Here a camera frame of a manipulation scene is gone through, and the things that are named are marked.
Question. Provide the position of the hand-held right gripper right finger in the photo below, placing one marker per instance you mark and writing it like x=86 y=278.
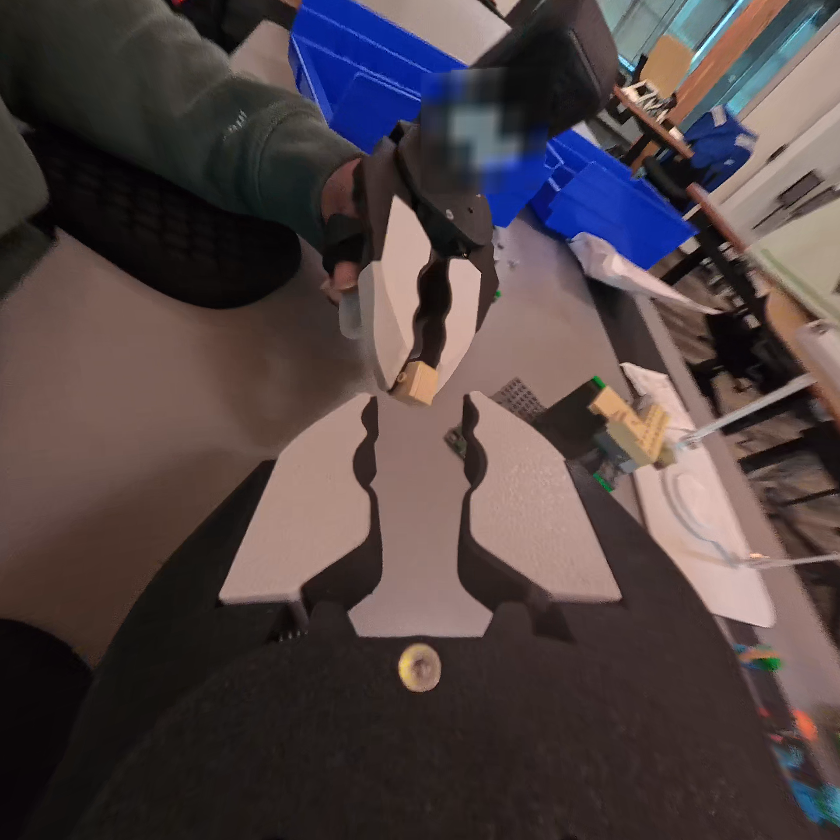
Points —
x=538 y=525

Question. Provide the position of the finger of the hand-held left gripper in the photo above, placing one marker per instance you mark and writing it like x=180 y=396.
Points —
x=459 y=315
x=394 y=295

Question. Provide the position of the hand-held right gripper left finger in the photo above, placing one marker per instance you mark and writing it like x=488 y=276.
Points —
x=295 y=512

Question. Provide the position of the tan toy brick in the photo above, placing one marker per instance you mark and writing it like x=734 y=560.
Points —
x=415 y=384

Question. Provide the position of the toy brick building model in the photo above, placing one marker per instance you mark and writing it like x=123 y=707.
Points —
x=623 y=426

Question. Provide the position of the person's left forearm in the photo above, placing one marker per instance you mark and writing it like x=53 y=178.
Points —
x=164 y=98

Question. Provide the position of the grey desk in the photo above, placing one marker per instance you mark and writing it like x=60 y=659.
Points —
x=164 y=394

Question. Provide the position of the person's left hand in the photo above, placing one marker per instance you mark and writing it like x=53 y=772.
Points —
x=341 y=190

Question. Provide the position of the grey grille plate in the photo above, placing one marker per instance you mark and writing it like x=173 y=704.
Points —
x=518 y=400

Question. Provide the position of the small green brick piece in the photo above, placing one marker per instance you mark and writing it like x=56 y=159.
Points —
x=457 y=443

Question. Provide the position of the blue plastic bin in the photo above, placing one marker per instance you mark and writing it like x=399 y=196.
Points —
x=617 y=210
x=518 y=190
x=367 y=59

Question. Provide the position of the blue jacket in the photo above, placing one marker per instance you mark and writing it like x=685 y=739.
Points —
x=715 y=144

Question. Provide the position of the black mesh office chair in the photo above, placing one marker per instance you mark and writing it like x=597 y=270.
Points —
x=164 y=229

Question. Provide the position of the wooden table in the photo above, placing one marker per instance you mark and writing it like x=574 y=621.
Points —
x=784 y=315

